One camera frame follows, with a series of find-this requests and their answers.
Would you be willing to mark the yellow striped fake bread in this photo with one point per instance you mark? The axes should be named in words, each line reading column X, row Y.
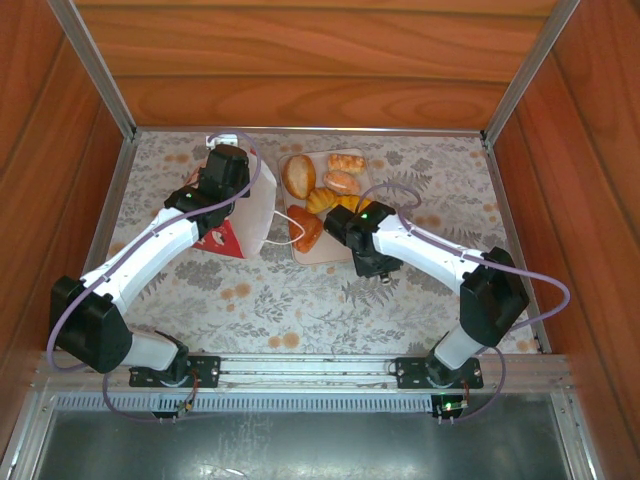
column 356, row 202

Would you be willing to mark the beige plastic tray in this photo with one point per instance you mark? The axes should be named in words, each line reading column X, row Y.
column 332, row 252

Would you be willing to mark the small golden fake croissant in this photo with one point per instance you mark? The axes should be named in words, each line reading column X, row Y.
column 321, row 200

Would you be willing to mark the pink glazed fake bun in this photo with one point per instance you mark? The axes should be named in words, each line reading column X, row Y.
column 341, row 181

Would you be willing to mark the dark brown fake croissant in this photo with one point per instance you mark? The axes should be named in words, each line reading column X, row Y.
column 305, row 230

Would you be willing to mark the red and white paper bag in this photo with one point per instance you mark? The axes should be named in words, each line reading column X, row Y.
column 255, row 215

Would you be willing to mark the lattice fake danish pastry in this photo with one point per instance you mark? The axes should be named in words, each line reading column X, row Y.
column 346, row 163

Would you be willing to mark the oval floury fake bread loaf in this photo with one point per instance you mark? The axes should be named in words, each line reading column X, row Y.
column 299, row 175

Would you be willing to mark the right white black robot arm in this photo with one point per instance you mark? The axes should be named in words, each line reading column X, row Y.
column 430, row 250

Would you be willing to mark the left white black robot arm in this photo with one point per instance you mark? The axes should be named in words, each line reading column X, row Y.
column 145, row 255

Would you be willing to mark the floral tablecloth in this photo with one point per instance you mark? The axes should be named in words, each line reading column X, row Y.
column 300, row 310

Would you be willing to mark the aluminium table edge strip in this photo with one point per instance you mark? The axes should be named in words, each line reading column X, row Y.
column 503, row 200

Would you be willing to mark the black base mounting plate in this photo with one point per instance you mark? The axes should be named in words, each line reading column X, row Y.
column 207, row 370
column 407, row 372

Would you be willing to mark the small circuit board green light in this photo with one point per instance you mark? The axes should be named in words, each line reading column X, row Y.
column 450, row 406

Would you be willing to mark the grey metal sheet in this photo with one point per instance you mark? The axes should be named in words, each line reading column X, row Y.
column 300, row 445

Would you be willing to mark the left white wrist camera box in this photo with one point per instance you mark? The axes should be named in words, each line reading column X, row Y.
column 222, row 140

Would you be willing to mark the long aluminium mounting rail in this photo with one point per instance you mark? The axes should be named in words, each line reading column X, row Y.
column 300, row 367

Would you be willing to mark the slanted aluminium frame post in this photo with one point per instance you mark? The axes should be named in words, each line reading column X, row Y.
column 96, row 70
column 528, row 70

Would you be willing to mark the aluminium frame profile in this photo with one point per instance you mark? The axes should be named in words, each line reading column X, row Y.
column 30, row 437
column 576, row 435

